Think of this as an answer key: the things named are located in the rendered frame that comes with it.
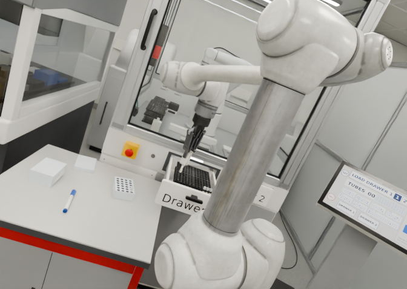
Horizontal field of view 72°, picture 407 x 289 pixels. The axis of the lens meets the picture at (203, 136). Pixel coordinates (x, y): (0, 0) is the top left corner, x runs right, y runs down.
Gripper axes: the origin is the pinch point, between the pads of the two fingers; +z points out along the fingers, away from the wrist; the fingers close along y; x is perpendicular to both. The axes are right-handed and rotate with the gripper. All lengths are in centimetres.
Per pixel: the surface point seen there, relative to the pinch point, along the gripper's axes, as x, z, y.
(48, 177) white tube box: 31, 20, -40
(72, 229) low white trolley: 6, 25, -46
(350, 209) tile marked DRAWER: -71, 0, 58
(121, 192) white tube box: 12.4, 21.5, -18.9
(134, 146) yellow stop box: 29.0, 10.2, 0.6
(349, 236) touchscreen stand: -78, 15, 64
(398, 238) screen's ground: -94, 0, 56
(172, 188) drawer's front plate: -5.6, 9.7, -11.6
